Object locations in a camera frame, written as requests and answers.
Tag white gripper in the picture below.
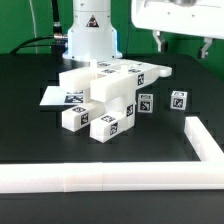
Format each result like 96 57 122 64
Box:
131 0 224 59

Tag white chair seat part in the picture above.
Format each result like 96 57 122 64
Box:
83 59 136 129

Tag white chair back part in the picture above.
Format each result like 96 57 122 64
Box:
59 59 172 103

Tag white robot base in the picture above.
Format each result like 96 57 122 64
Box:
63 0 122 62

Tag white L-shaped obstacle fence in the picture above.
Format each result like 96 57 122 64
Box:
0 116 224 194

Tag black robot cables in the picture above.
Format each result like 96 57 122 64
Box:
9 0 69 56

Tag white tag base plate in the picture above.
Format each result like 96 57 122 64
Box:
40 86 84 106

